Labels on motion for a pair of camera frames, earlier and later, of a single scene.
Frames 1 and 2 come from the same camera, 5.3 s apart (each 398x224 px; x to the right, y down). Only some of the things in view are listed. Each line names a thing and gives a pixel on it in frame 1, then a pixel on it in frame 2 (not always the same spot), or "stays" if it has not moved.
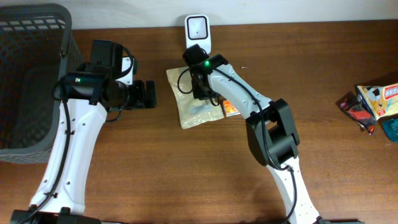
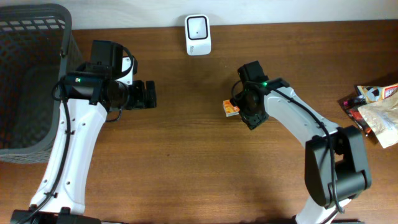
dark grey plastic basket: x=37 y=50 stays
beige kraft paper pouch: x=192 y=112 → x=382 y=117
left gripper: x=148 y=94 stays
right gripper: x=202 y=90 → x=234 y=102
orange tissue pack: x=230 y=109 stays
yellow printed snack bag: x=382 y=101 stays
